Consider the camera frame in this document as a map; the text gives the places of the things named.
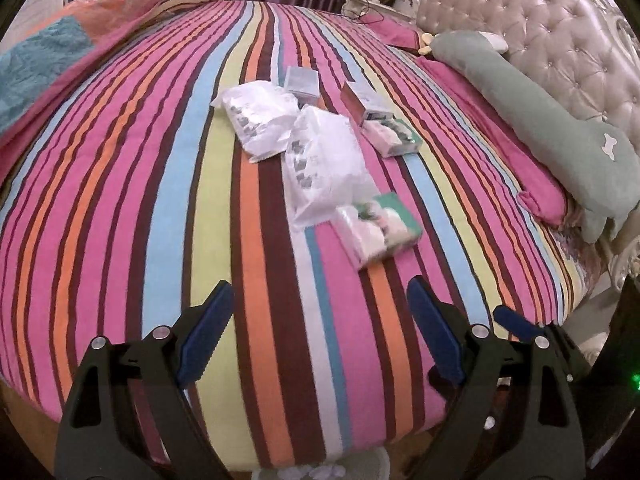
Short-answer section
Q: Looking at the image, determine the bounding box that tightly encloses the green pink tissue pack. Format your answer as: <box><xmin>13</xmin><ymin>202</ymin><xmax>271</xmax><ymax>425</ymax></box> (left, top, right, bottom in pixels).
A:
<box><xmin>330</xmin><ymin>193</ymin><xmax>423</xmax><ymax>271</ymax></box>

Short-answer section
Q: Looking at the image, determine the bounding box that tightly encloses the small tissue pack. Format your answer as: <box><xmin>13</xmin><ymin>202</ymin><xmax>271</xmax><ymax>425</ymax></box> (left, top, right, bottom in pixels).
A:
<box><xmin>361</xmin><ymin>118</ymin><xmax>422</xmax><ymax>158</ymax></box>

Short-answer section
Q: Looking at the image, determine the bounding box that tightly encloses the white plastic bag front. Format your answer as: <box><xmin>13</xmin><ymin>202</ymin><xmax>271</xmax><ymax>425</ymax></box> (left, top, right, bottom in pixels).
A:
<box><xmin>283</xmin><ymin>105</ymin><xmax>378</xmax><ymax>230</ymax></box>

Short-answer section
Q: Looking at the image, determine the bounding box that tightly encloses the white plastic bag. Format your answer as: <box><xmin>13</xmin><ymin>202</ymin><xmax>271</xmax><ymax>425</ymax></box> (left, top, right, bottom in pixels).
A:
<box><xmin>210</xmin><ymin>80</ymin><xmax>299</xmax><ymax>164</ymax></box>
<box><xmin>283</xmin><ymin>105</ymin><xmax>378</xmax><ymax>230</ymax></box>

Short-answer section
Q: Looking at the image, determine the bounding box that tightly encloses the brown white carton box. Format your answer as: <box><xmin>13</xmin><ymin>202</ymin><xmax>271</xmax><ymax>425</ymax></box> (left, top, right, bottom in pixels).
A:
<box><xmin>341</xmin><ymin>81</ymin><xmax>394</xmax><ymax>126</ymax></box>

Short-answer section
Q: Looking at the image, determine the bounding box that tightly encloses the grey white carton box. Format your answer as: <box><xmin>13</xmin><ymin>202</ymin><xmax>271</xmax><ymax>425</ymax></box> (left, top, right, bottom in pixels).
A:
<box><xmin>283</xmin><ymin>66</ymin><xmax>320</xmax><ymax>106</ymax></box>

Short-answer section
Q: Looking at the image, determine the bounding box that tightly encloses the white mesh trash basket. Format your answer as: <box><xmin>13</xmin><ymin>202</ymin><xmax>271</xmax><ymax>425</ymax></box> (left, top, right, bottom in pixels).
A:
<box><xmin>250</xmin><ymin>448</ymin><xmax>390</xmax><ymax>480</ymax></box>

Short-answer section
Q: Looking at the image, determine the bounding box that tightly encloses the magenta pillow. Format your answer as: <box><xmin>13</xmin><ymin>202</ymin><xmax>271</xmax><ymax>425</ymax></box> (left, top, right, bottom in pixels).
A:
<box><xmin>361</xmin><ymin>14</ymin><xmax>570</xmax><ymax>229</ymax></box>

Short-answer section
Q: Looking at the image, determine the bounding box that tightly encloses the long green plush pillow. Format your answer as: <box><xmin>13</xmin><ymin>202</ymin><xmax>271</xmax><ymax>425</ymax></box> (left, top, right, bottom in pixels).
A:
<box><xmin>431</xmin><ymin>30</ymin><xmax>639</xmax><ymax>244</ymax></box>

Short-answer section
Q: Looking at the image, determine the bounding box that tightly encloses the striped bed sheet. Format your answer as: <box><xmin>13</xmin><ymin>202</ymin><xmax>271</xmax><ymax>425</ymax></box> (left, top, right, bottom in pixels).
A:
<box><xmin>1</xmin><ymin>1</ymin><xmax>601</xmax><ymax>470</ymax></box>

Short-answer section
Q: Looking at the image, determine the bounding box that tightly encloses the tufted beige headboard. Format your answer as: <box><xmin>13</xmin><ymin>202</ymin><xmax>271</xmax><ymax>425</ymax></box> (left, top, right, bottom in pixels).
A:
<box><xmin>416</xmin><ymin>0</ymin><xmax>639</xmax><ymax>142</ymax></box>

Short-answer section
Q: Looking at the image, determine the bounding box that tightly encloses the teal orange folded quilt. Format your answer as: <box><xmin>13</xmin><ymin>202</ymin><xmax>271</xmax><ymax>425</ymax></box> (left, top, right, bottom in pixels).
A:
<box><xmin>0</xmin><ymin>0</ymin><xmax>222</xmax><ymax>181</ymax></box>

